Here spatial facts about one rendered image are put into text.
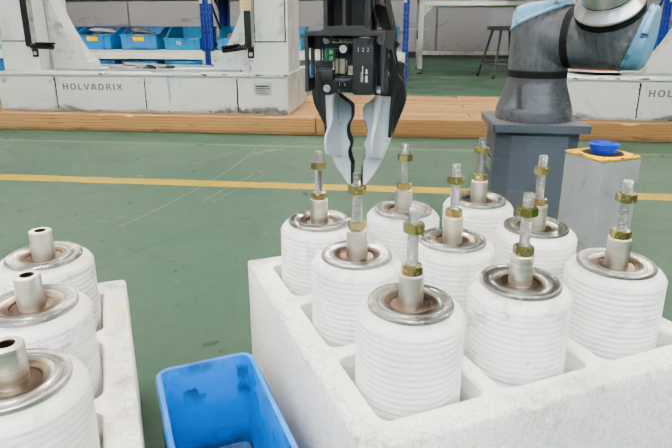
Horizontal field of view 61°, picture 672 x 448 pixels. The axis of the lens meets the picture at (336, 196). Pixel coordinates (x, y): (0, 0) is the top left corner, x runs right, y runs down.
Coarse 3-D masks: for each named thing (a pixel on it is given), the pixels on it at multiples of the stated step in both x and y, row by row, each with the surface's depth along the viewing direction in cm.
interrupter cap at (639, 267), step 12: (588, 252) 61; (600, 252) 60; (588, 264) 58; (600, 264) 58; (636, 264) 58; (648, 264) 58; (612, 276) 55; (624, 276) 55; (636, 276) 55; (648, 276) 55
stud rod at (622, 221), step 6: (624, 180) 56; (630, 180) 56; (624, 186) 56; (630, 186) 55; (624, 192) 56; (630, 192) 55; (624, 204) 56; (630, 204) 56; (624, 210) 56; (618, 216) 57; (624, 216) 56; (618, 222) 57; (624, 222) 56; (618, 228) 57; (624, 228) 57
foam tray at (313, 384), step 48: (288, 336) 60; (288, 384) 63; (336, 384) 51; (480, 384) 51; (528, 384) 51; (576, 384) 51; (624, 384) 52; (336, 432) 48; (384, 432) 45; (432, 432) 45; (480, 432) 46; (528, 432) 49; (576, 432) 51; (624, 432) 54
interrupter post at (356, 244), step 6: (348, 228) 60; (348, 234) 59; (354, 234) 59; (360, 234) 59; (366, 234) 59; (348, 240) 59; (354, 240) 59; (360, 240) 59; (366, 240) 59; (348, 246) 60; (354, 246) 59; (360, 246) 59; (366, 246) 60; (348, 252) 60; (354, 252) 59; (360, 252) 59; (366, 252) 60; (354, 258) 59; (360, 258) 59
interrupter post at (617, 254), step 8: (608, 240) 57; (616, 240) 57; (624, 240) 56; (608, 248) 57; (616, 248) 57; (624, 248) 57; (608, 256) 58; (616, 256) 57; (624, 256) 57; (608, 264) 58; (616, 264) 57; (624, 264) 57
